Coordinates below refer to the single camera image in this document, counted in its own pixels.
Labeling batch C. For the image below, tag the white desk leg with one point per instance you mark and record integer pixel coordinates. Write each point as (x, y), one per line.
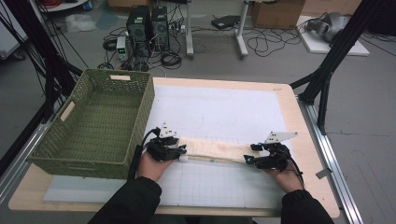
(241, 34)
(189, 31)

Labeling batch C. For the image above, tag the white grid mat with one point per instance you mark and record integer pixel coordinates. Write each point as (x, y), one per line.
(218, 105)

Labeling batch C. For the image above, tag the cream printed cloth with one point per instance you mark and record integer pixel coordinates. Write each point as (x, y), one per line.
(218, 151)

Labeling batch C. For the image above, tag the grey bench power supply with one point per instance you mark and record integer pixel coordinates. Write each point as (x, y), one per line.
(122, 46)

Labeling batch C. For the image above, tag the person's right hand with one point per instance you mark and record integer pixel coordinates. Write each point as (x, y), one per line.
(288, 180)

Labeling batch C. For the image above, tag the white floor board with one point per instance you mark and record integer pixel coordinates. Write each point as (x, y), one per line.
(317, 46)

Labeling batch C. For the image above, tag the brown cardboard box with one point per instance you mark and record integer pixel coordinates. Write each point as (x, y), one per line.
(277, 14)

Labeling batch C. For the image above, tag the large black computer tower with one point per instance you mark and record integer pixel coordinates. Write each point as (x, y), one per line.
(138, 28)

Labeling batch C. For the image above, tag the clear plastic bag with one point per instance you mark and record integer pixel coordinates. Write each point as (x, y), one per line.
(81, 23)

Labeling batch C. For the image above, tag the aluminium rail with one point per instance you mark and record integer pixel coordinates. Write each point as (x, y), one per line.
(330, 155)
(18, 165)

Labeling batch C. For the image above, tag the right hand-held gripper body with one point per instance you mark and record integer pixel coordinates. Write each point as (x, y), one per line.
(275, 161)

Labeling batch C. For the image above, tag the flat black device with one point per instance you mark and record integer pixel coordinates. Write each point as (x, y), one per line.
(225, 21)

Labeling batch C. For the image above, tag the slim black computer tower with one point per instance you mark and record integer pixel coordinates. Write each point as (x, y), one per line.
(160, 28)

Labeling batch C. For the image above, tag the grey helmet-shaped shell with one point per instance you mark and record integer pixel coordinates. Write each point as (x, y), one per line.
(330, 26)

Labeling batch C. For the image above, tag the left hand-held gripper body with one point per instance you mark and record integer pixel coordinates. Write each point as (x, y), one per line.
(162, 151)

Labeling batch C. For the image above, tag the green woven basket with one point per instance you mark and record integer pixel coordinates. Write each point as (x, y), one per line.
(102, 109)

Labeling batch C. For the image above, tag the small metal bracket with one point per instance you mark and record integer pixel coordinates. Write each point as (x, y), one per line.
(323, 173)

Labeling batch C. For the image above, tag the black metal frame stand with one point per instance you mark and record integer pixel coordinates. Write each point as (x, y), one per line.
(40, 46)
(342, 46)

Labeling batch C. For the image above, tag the white cabinet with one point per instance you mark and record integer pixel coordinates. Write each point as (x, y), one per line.
(9, 34)

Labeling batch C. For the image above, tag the person's left hand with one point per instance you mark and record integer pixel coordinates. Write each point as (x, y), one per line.
(152, 169)

